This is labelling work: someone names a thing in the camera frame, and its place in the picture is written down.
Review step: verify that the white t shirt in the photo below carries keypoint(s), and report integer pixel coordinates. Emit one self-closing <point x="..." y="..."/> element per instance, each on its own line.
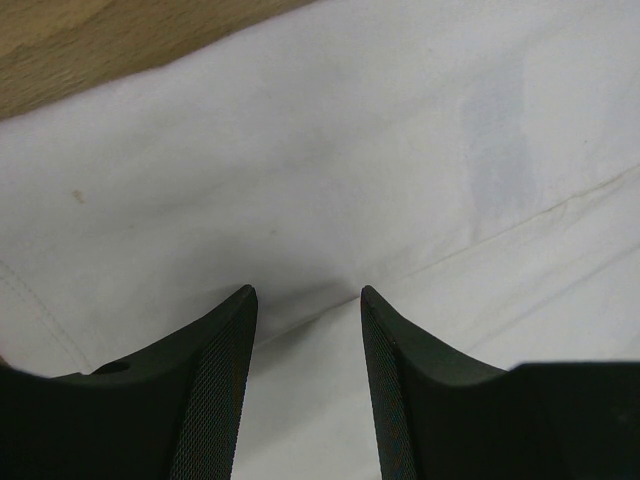
<point x="477" y="162"/>

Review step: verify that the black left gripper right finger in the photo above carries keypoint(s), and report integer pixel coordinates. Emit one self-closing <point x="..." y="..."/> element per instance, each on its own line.
<point x="441" y="414"/>

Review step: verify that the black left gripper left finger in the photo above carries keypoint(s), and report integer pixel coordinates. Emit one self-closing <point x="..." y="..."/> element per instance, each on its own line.
<point x="169" y="411"/>

